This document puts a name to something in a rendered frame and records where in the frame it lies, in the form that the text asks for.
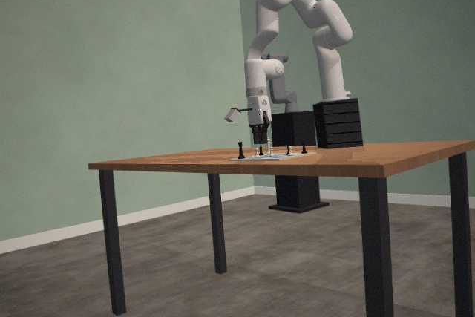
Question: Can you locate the blue and cream chessboard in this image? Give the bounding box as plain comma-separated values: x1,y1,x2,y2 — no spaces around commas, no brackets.
228,152,317,161

